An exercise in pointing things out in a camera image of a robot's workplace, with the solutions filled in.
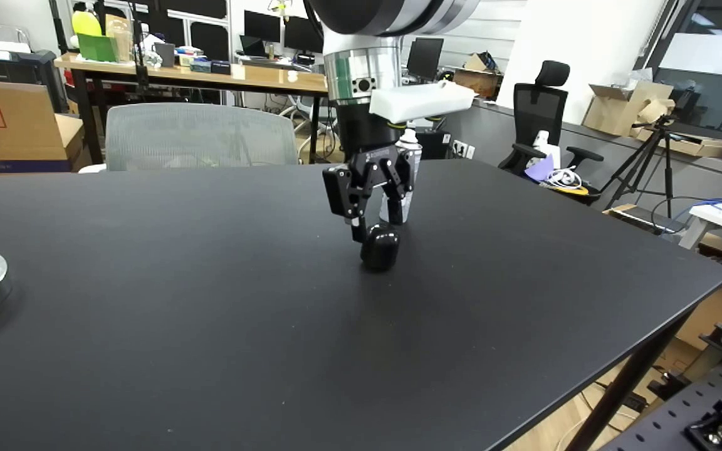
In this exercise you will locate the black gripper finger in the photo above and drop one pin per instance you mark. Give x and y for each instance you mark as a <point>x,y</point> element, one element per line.
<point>394,190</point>
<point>347,190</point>

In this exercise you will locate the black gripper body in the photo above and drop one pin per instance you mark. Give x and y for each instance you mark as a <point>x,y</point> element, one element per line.
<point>363,135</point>

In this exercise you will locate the white red spray can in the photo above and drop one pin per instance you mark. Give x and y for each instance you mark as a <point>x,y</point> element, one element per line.
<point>409,161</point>

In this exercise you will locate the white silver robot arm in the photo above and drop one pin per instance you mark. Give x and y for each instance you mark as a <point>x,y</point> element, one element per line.
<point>363,70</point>

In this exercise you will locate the white plastic bottle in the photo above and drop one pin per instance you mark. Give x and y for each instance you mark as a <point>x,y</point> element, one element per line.
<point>547,149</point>

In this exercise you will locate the black office chair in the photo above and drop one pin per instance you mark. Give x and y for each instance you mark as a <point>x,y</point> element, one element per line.
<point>539,105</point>

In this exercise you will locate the grey mesh office chair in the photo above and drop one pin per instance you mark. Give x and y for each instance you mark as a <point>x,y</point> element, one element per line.
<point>164,135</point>

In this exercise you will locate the open cardboard box right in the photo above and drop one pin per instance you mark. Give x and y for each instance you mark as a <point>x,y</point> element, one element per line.
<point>614,111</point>

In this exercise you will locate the wooden desk with black legs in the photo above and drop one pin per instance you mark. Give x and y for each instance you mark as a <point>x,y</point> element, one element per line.
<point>90,74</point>

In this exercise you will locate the brown cardboard box left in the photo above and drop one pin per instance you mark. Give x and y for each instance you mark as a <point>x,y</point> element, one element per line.
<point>32,130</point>

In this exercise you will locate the black metal rack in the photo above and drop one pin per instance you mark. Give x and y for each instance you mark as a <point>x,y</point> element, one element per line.
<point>685,421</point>

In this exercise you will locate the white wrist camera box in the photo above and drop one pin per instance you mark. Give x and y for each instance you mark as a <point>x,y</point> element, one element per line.
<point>418,101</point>

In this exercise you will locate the black camera tripod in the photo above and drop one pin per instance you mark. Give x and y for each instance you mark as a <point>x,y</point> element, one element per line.
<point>630,174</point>

